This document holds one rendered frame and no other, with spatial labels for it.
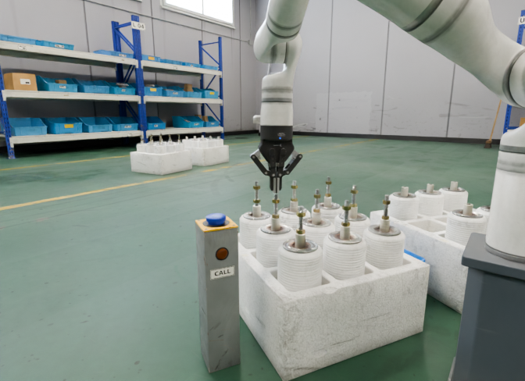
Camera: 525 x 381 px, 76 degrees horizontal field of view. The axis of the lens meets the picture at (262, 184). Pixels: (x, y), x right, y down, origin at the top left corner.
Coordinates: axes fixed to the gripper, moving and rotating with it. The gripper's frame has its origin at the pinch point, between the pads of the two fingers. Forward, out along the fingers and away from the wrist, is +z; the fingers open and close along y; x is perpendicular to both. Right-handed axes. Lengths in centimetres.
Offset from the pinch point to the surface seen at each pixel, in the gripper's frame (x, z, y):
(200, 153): 264, 23, -18
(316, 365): -18.9, 34.9, 5.3
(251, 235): 7.1, 15.2, -4.6
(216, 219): -13.4, 3.7, -14.8
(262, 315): -10.9, 27.1, -4.8
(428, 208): 24, 15, 60
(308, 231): -0.8, 11.9, 8.6
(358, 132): 592, 20, 314
